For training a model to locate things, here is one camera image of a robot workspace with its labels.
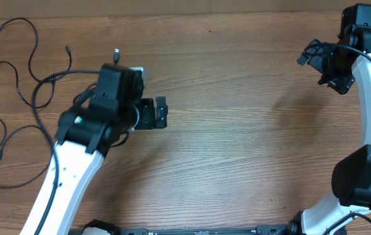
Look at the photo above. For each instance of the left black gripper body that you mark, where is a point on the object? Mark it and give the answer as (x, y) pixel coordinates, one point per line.
(146, 119)

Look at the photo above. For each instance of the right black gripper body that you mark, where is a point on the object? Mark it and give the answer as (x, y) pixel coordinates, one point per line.
(333, 67)

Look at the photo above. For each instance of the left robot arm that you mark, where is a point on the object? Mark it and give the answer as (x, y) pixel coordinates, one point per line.
(86, 132)

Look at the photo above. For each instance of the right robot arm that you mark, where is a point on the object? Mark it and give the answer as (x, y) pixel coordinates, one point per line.
(350, 197)

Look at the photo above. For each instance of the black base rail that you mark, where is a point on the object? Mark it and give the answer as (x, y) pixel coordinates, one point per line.
(101, 227)

